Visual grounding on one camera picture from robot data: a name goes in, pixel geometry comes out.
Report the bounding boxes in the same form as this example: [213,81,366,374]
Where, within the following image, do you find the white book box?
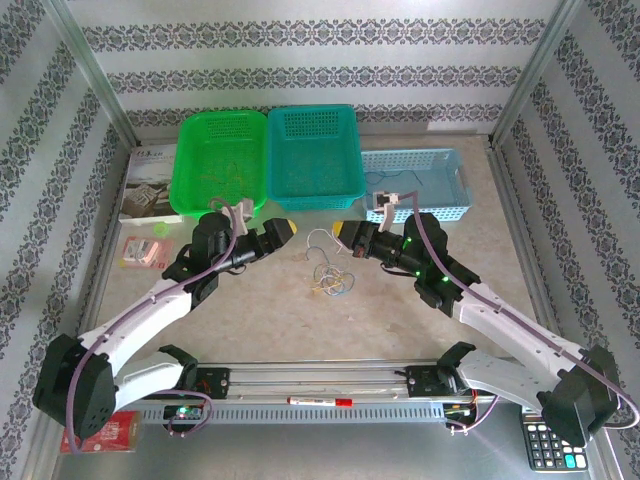
[118,144,185,224]

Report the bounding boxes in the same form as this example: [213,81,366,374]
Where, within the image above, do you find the red packet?
[59,410,144,455]

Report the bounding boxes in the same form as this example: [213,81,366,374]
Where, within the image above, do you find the grey slotted cable duct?
[139,402,447,426]

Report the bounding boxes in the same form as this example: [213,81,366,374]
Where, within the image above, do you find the small circuit board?
[163,404,204,422]

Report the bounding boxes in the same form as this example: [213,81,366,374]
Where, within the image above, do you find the green plastic basket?
[168,109,268,219]

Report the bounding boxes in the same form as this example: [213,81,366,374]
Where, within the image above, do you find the thin blue cable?
[364,169,425,189]
[319,269,357,297]

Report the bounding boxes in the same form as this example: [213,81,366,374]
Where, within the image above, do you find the light blue plastic basket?
[359,148,475,224]

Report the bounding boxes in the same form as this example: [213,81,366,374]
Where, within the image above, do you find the pink blister package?
[121,236,176,271]

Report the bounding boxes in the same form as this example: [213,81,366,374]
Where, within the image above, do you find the teal plastic basket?
[266,104,365,212]

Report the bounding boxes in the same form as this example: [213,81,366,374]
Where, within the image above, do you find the aluminium frame post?
[490,0,587,149]
[43,0,140,147]

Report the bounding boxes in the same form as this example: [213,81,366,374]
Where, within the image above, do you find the thin white cable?
[312,260,351,294]
[305,228,347,264]

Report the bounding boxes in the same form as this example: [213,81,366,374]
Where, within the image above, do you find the thin yellow cable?
[197,162,247,194]
[309,278,346,295]

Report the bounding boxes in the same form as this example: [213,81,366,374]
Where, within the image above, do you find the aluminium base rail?
[197,357,451,401]

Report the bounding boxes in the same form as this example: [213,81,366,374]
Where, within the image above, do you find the red white marker pen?
[287,396,354,407]

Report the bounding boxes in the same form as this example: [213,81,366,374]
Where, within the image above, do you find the black desk calculator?
[519,407,590,472]

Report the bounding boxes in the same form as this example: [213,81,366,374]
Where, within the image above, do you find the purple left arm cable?
[64,197,246,456]

